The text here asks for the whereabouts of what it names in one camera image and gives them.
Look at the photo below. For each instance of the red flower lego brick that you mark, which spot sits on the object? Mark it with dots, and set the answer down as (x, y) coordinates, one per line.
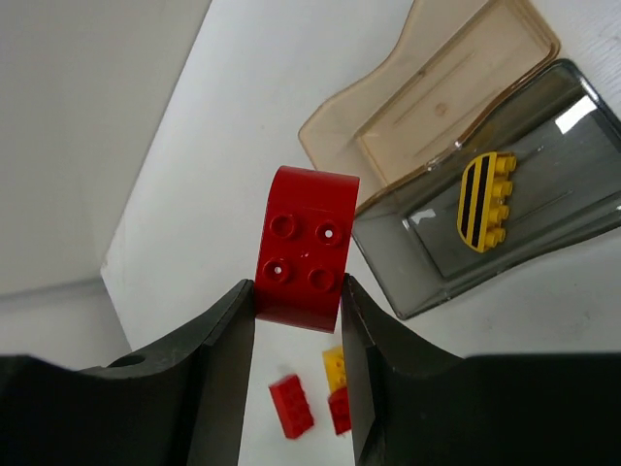
(304, 248)

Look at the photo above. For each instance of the yellow lego brick left cluster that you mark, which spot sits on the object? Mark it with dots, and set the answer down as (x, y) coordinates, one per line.
(333, 360)

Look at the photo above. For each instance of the yellow striped lego brick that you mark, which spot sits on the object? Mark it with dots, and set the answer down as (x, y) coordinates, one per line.
(482, 206)

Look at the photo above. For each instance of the grey transparent container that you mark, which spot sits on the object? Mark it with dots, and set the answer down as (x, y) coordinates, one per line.
(540, 173)

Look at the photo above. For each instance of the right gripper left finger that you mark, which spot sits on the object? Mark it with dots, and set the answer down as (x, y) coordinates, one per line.
(177, 401)

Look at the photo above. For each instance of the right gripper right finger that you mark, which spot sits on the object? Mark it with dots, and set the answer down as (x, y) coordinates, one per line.
(413, 403)

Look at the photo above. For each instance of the red rectangular lego brick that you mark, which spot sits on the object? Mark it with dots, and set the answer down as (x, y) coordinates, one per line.
(292, 406)

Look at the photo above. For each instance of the red lego brick cluster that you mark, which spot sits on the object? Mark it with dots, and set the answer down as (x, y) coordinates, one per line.
(339, 410)

